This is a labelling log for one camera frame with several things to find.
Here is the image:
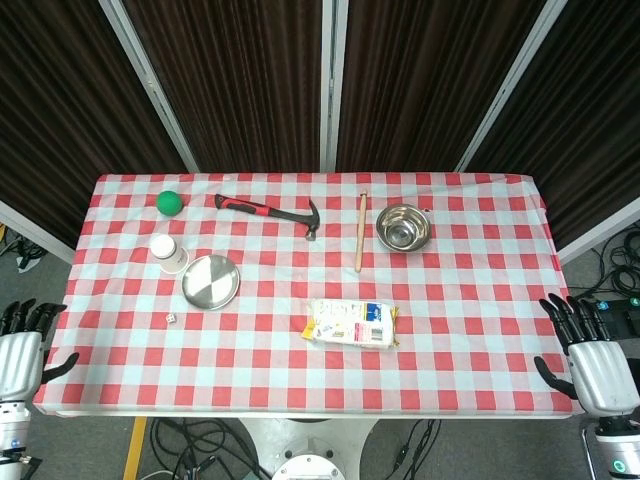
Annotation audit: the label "aluminium partition base rail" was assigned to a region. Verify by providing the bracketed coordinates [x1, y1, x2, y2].
[0, 199, 76, 265]
[557, 197, 640, 265]

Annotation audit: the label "black cable bundle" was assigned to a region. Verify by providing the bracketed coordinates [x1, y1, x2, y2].
[149, 418, 274, 480]

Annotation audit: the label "wooden stick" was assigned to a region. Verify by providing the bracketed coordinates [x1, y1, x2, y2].
[354, 188, 369, 274]

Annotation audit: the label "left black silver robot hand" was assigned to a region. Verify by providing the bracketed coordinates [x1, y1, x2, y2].
[0, 298, 80, 404]

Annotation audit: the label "round steel plate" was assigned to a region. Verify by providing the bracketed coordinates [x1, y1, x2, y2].
[180, 253, 242, 312]

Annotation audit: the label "red black claw hammer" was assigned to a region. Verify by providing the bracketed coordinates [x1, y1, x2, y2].
[214, 193, 322, 243]

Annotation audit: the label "aluminium partition post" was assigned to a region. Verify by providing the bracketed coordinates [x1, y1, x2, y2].
[454, 0, 570, 174]
[98, 0, 201, 174]
[319, 0, 350, 172]

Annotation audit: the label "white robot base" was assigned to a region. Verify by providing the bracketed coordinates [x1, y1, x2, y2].
[239, 417, 381, 480]

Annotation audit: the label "black cable with plug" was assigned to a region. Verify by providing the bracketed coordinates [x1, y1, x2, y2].
[389, 418, 442, 472]

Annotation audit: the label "black box with green lights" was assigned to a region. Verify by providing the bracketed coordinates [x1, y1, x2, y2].
[579, 297, 640, 344]

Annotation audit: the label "black coiled floor cables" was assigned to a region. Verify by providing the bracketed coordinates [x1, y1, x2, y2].
[592, 224, 640, 299]

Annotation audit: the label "steel bowl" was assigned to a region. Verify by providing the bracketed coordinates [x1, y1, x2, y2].
[375, 203, 432, 253]

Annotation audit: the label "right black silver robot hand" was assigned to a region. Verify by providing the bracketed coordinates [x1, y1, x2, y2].
[533, 293, 640, 417]

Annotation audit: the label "white yellow snack package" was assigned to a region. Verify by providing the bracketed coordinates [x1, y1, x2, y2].
[300, 298, 401, 351]

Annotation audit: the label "dark brown partition panel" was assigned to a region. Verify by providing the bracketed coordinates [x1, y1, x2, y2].
[467, 0, 640, 251]
[122, 0, 324, 174]
[335, 0, 551, 174]
[0, 0, 187, 247]

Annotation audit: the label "green ball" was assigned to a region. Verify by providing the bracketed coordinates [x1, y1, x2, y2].
[155, 190, 183, 217]

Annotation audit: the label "red white checkered tablecloth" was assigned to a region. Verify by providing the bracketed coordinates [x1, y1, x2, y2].
[32, 172, 584, 417]

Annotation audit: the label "white plastic cup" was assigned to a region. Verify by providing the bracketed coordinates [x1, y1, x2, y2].
[149, 233, 190, 275]

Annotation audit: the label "yellow floor tape strip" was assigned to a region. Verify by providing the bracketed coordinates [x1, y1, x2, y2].
[122, 417, 149, 480]

